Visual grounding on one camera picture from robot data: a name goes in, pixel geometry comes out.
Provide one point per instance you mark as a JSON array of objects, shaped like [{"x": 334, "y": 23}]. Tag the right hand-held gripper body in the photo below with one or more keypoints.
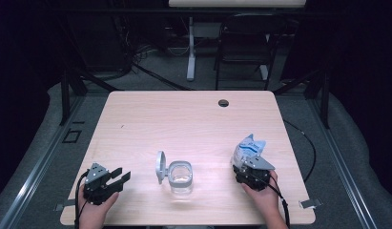
[{"x": 254, "y": 175}]

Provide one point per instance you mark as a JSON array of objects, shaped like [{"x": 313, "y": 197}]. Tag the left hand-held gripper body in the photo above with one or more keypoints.
[{"x": 96, "y": 189}]

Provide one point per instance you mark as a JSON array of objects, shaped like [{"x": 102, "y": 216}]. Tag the white and blue milk bag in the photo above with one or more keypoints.
[{"x": 249, "y": 148}]

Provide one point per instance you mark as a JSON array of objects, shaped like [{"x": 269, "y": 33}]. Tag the clear jar with white lid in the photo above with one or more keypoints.
[{"x": 179, "y": 176}]

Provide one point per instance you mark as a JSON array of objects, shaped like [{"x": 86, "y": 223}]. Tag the person's left hand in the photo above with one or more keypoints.
[{"x": 95, "y": 213}]

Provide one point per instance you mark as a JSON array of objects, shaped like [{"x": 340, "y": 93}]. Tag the person's right hand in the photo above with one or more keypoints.
[{"x": 263, "y": 200}]

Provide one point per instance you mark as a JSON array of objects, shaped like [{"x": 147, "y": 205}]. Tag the grey tape strip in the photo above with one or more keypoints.
[
  {"x": 309, "y": 203},
  {"x": 66, "y": 203}
]

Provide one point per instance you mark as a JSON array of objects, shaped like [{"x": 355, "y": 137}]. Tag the black table grommet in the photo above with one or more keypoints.
[{"x": 223, "y": 103}]

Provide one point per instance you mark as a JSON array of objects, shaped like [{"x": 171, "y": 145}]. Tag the white desk leg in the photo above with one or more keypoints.
[{"x": 191, "y": 51}]

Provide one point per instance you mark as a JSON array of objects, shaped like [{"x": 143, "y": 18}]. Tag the black folding chair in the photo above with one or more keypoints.
[{"x": 244, "y": 41}]

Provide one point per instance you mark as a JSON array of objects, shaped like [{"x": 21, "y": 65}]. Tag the aluminium floor rail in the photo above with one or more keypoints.
[
  {"x": 343, "y": 165},
  {"x": 34, "y": 171}
]

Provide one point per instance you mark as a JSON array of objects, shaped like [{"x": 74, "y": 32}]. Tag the black metal frame post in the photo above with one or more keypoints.
[
  {"x": 65, "y": 95},
  {"x": 325, "y": 98}
]

